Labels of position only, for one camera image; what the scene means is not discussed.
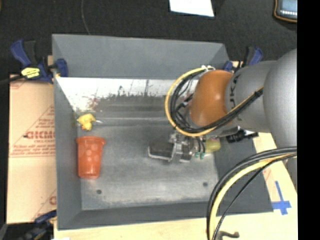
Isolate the black flat block white edge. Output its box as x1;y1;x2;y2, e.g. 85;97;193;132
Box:
148;138;175;160

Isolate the black cylinder on white bracket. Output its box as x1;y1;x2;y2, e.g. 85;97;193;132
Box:
225;129;259;144

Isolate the pale yellow rounded object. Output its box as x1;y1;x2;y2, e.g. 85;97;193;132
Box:
204;138;222;153

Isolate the brown cardboard board red print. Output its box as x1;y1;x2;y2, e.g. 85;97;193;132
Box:
6;73;59;225

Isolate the yellow toy duck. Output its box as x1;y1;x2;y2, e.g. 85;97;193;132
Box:
76;113;97;131

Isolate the grey metal bin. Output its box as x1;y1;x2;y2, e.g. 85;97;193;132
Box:
51;33;274;230

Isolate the orange plastic cup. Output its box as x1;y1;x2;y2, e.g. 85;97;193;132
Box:
75;135;106;180

